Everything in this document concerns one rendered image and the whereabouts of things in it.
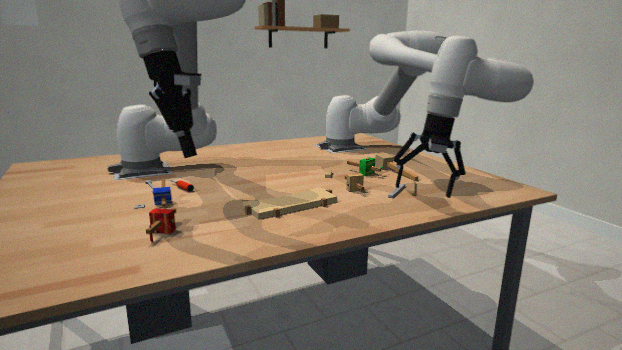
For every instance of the wooden mallet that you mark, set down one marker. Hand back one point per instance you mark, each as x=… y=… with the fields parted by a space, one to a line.
x=385 y=160

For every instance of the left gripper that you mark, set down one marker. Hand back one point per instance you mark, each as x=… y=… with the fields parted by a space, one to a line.
x=436 y=125

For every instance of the grey metal bar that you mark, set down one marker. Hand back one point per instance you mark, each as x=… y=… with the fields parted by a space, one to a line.
x=396 y=191

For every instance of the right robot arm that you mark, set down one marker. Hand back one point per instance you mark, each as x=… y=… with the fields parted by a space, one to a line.
x=141 y=134

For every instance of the red screwdriver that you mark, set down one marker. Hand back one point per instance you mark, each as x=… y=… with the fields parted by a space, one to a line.
x=184 y=185

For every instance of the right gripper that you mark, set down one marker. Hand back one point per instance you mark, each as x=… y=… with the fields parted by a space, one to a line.
x=174 y=99

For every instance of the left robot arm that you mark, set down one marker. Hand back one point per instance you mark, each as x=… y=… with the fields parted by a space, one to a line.
x=455 y=71

